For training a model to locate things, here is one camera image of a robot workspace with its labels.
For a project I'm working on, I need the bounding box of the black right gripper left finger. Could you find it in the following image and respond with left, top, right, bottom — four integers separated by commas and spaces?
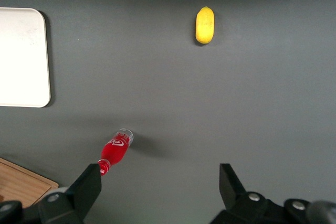
0, 163, 102, 224

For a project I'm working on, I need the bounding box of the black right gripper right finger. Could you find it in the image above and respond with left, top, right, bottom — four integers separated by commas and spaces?
209, 163, 311, 224

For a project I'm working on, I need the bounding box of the wooden drawer cabinet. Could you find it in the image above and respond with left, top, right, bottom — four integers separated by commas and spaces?
0, 157, 59, 207

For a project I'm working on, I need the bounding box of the small red soda bottle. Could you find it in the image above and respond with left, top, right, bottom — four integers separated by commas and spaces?
97, 128, 134, 177

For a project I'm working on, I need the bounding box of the cream rectangular plastic tray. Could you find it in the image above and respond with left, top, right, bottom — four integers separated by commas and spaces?
0, 7, 51, 108

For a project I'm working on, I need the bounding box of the yellow lemon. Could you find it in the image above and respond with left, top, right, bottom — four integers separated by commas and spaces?
195, 5, 215, 44

